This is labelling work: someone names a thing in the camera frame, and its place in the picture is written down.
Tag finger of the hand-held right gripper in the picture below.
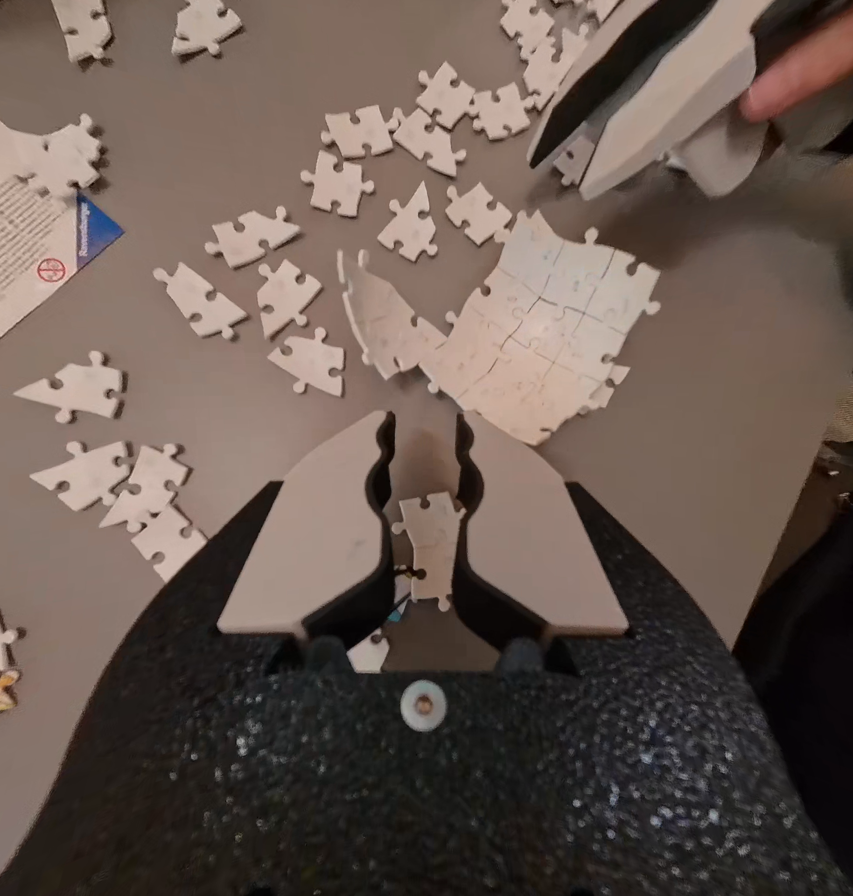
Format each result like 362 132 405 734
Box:
526 0 721 171
579 28 758 202

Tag white printed instruction leaflet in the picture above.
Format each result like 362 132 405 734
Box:
0 104 126 358

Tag person's right hand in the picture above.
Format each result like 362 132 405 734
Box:
740 10 853 126

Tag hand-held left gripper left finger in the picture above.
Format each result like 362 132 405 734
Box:
217 409 398 641

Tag white puzzle pieces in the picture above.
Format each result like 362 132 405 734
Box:
0 0 613 674

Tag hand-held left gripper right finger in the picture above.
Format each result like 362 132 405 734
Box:
453 412 630 641

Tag person's dark clothing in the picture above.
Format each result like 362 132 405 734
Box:
734 483 853 896

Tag single white puzzle piece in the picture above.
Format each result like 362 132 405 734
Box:
392 492 467 611

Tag assembled curved puzzle ball section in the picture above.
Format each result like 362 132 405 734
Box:
336 210 662 447

